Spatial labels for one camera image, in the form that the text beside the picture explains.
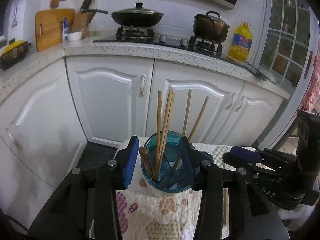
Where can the wooden cutting board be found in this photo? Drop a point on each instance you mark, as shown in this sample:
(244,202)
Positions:
(48,27)

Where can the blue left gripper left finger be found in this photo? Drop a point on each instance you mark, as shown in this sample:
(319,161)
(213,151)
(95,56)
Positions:
(130,156)

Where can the wooden knife block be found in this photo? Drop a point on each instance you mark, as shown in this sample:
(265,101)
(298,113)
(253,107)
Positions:
(80,20)

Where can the white small bowl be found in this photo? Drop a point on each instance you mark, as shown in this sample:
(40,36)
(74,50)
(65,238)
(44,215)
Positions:
(75,36)

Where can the dark stock pot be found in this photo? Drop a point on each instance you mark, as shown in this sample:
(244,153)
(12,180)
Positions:
(210,26)

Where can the white gloved right hand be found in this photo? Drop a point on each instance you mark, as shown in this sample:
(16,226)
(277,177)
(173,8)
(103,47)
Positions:
(298,216)

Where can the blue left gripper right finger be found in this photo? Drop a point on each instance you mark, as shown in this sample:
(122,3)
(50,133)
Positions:
(191,161)

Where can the yellow cooking oil bottle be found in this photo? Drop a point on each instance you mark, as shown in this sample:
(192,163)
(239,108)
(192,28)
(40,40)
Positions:
(241,42)

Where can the black wok with lid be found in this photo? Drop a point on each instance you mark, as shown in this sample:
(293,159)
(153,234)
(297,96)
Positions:
(138,16)

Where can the black gas stove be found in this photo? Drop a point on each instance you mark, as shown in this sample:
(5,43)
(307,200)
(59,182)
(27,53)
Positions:
(147,36)

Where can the floral utensil holder teal rim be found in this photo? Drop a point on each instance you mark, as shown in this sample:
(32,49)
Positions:
(170,181)

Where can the floral quilted table cloth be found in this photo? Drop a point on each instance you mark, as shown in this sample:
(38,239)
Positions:
(143,211)

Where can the yellow lidded casserole pot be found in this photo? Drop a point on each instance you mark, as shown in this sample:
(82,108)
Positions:
(14,53)

